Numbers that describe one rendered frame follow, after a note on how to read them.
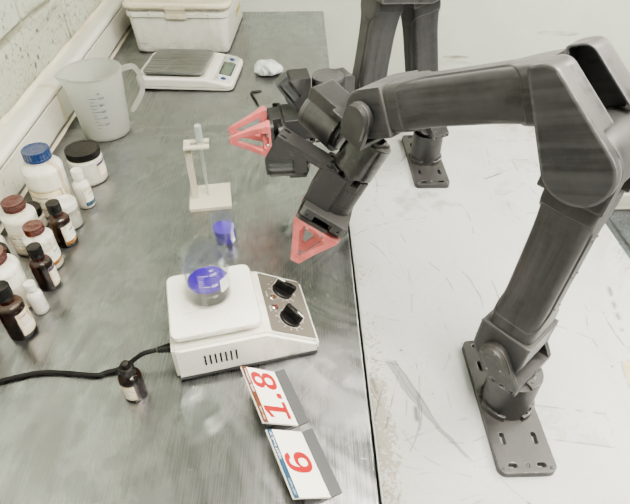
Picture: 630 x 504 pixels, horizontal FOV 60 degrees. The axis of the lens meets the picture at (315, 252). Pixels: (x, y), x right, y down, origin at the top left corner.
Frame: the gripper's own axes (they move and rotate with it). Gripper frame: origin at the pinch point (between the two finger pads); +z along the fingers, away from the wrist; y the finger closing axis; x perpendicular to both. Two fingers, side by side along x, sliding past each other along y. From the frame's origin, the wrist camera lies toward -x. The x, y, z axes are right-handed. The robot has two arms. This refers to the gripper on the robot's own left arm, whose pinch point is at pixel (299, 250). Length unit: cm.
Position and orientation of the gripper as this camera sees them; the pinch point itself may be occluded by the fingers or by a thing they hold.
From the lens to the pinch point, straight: 77.8
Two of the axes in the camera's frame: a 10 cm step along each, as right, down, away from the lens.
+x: 8.6, 5.0, 1.2
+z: -4.9, 7.2, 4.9
